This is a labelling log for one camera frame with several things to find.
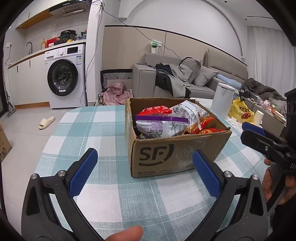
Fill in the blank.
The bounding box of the silver grey snack bag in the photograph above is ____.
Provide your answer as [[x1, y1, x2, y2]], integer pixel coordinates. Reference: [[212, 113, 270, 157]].
[[170, 100, 210, 127]]

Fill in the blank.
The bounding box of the person's left hand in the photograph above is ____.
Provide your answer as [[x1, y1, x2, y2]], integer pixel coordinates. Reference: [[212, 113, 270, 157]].
[[105, 225, 144, 241]]

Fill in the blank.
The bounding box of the white paper cup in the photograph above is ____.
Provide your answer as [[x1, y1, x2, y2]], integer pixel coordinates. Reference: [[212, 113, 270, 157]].
[[254, 110, 264, 126]]

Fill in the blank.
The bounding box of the yellow plastic bag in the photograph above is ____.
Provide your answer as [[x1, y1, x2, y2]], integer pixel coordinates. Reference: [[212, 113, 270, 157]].
[[228, 97, 255, 123]]

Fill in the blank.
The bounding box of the white cylindrical bin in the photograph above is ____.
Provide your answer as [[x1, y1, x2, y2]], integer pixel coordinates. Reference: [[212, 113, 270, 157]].
[[211, 83, 235, 119]]

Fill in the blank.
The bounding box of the white noodle snack bag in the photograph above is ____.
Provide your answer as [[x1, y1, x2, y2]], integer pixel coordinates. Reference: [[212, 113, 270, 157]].
[[185, 115, 214, 134]]

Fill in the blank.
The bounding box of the marble coffee table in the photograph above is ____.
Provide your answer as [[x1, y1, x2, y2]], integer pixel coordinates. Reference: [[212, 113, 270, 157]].
[[208, 92, 287, 137]]

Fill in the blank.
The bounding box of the grey cushion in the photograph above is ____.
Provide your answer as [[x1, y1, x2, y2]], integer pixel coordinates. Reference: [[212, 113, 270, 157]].
[[193, 66, 219, 87]]

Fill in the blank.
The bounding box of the teal plaid tablecloth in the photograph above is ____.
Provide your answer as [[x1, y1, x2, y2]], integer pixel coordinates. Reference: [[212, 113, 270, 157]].
[[33, 97, 269, 241]]

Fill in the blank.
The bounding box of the small cardboard box on floor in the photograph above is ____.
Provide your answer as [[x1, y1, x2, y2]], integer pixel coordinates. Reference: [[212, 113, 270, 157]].
[[0, 125, 12, 162]]

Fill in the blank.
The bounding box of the brown SF cardboard box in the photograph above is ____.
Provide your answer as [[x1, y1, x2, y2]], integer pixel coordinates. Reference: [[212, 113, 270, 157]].
[[125, 98, 232, 178]]

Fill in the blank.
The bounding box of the pile of dark clothes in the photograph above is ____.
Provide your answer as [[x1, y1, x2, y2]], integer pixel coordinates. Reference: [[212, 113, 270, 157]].
[[154, 63, 192, 98]]

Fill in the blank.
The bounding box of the red crinkled snack bag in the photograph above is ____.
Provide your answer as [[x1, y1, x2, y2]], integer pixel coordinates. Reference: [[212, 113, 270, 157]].
[[138, 105, 172, 116]]

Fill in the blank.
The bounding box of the beige slipper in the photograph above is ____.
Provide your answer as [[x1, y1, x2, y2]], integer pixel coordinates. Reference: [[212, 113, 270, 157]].
[[39, 116, 56, 130]]

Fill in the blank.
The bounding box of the grey sofa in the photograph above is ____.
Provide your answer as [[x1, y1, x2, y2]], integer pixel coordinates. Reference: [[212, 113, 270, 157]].
[[132, 49, 248, 99]]

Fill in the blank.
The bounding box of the purple silver snack bag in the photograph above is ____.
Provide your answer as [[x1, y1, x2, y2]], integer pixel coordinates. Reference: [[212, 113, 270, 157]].
[[135, 115, 189, 138]]

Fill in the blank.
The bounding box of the white kitchen cabinet counter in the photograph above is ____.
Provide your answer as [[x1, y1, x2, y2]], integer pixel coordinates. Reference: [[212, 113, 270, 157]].
[[8, 53, 49, 105]]

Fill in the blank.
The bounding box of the black white patterned chair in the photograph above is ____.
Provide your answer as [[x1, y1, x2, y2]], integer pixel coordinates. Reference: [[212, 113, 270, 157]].
[[100, 69, 132, 90]]

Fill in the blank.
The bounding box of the pink cloth pile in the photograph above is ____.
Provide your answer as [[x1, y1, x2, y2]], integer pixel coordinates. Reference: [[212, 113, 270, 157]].
[[103, 82, 133, 105]]

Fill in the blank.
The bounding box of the white washing machine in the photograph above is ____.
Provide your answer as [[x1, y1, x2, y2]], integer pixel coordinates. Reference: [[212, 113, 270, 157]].
[[44, 43, 87, 109]]

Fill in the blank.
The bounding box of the black rice cooker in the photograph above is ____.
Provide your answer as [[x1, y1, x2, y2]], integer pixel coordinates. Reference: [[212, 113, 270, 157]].
[[59, 30, 77, 43]]

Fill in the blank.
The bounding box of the range hood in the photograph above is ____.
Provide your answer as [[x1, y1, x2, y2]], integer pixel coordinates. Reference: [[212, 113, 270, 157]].
[[49, 1, 91, 18]]

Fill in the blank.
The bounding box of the wall power strip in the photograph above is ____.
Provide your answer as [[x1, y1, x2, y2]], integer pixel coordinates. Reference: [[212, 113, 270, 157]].
[[151, 40, 162, 54]]

